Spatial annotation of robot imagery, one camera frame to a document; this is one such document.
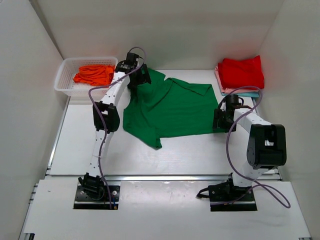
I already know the green t shirt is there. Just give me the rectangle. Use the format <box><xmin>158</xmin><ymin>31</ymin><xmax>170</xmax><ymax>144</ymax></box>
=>
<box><xmin>122</xmin><ymin>69</ymin><xmax>218</xmax><ymax>149</ymax></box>

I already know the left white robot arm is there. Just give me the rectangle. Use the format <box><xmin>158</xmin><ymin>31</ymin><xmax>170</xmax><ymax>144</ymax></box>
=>
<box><xmin>78</xmin><ymin>50</ymin><xmax>151</xmax><ymax>201</ymax></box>

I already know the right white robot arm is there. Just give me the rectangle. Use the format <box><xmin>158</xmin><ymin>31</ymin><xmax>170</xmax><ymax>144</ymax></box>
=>
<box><xmin>213</xmin><ymin>94</ymin><xmax>287</xmax><ymax>200</ymax></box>

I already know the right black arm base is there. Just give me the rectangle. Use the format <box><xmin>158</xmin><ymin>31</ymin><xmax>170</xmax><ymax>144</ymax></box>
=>
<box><xmin>196</xmin><ymin>178</ymin><xmax>258</xmax><ymax>212</ymax></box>

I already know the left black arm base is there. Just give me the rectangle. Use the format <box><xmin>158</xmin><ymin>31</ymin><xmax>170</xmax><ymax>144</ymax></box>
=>
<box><xmin>73</xmin><ymin>174</ymin><xmax>121</xmax><ymax>210</ymax></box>

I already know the light blue folded t shirt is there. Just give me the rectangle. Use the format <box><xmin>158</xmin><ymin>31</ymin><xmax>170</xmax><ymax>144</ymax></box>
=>
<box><xmin>233</xmin><ymin>91</ymin><xmax>260</xmax><ymax>98</ymax></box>

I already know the pink folded t shirt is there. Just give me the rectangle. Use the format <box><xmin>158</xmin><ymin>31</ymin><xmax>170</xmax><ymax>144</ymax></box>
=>
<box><xmin>214</xmin><ymin>65</ymin><xmax>256</xmax><ymax>96</ymax></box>

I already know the orange t shirt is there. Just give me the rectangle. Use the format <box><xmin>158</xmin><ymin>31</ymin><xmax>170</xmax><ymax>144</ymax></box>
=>
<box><xmin>73</xmin><ymin>64</ymin><xmax>115</xmax><ymax>87</ymax></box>

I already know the red folded t shirt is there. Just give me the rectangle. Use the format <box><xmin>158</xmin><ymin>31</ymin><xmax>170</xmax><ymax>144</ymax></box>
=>
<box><xmin>217</xmin><ymin>55</ymin><xmax>265</xmax><ymax>89</ymax></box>

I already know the white plastic basket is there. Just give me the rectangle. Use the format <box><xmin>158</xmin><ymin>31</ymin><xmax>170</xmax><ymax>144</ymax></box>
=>
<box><xmin>54</xmin><ymin>56</ymin><xmax>118</xmax><ymax>100</ymax></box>

